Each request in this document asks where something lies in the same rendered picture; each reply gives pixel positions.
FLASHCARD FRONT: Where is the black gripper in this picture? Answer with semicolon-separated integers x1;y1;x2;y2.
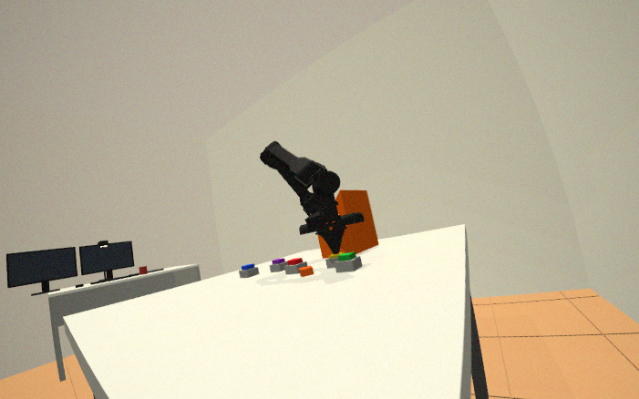
299;198;365;254

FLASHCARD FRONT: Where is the purple button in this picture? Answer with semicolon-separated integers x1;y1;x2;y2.
269;258;288;272

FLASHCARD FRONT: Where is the blue button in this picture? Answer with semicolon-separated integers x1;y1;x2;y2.
239;264;260;279

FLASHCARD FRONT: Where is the red button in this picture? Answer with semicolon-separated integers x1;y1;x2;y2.
284;258;307;274

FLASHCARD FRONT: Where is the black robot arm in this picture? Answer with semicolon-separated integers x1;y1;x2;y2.
260;140;340;230

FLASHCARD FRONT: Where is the yellow button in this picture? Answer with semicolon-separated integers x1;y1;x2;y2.
325;252;344;269

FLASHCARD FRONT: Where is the green button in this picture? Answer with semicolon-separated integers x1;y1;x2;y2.
335;251;363;273

